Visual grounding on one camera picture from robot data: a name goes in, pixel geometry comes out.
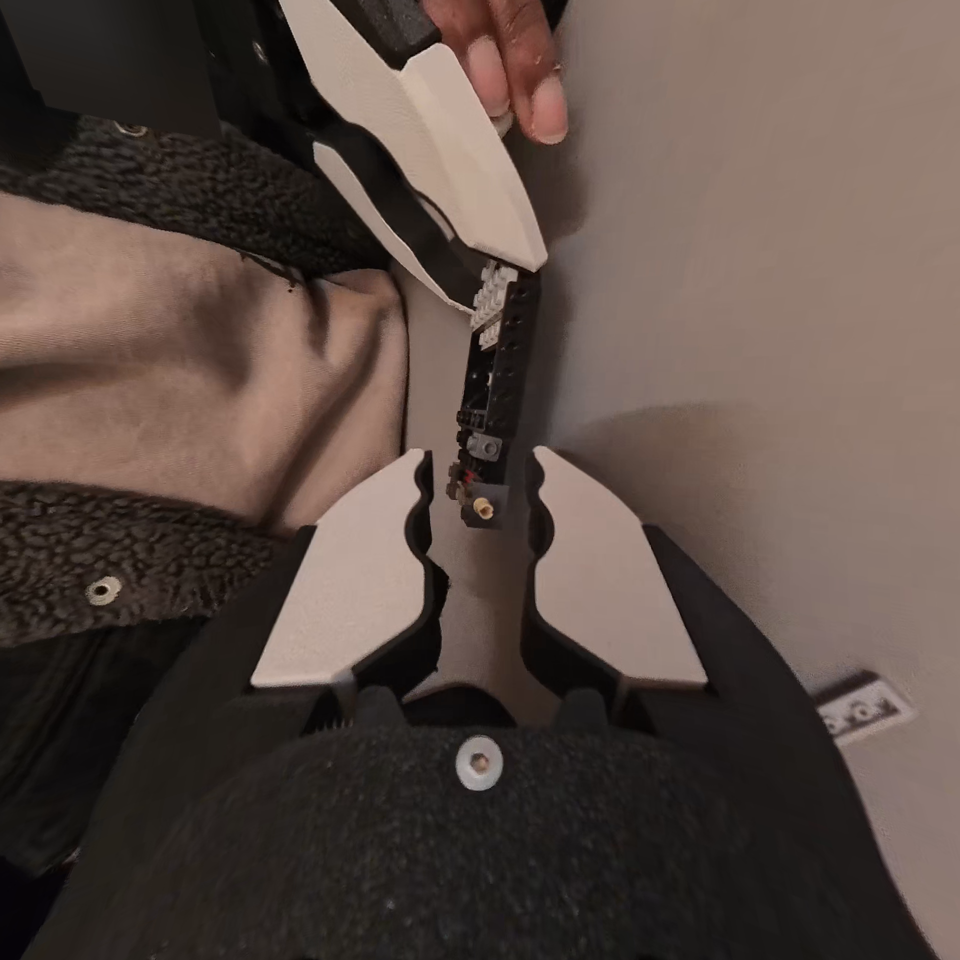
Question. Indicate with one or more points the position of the person's left hand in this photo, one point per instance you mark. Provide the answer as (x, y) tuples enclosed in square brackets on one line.
[(510, 45)]

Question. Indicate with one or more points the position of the dark grey small brick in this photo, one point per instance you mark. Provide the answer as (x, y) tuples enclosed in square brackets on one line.
[(484, 448)]

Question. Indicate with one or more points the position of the grey desk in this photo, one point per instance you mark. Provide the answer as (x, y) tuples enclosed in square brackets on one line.
[(750, 300)]

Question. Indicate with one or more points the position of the person's taupe sweatshirt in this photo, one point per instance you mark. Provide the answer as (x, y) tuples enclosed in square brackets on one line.
[(187, 360)]

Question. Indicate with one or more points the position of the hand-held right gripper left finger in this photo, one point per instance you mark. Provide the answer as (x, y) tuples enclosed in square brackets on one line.
[(352, 600)]

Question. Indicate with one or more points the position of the long grey brick plate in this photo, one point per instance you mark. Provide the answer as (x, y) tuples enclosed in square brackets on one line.
[(862, 709)]

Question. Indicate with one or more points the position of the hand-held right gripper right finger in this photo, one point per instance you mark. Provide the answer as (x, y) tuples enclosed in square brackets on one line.
[(607, 600)]

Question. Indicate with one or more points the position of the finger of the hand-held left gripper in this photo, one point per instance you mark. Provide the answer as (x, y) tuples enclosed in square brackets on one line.
[(360, 187), (450, 150)]

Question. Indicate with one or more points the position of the person's black trousers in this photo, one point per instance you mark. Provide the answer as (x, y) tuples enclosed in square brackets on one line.
[(60, 712)]

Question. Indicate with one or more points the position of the black toy brick car chassis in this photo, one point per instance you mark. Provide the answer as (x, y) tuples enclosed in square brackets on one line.
[(514, 352)]

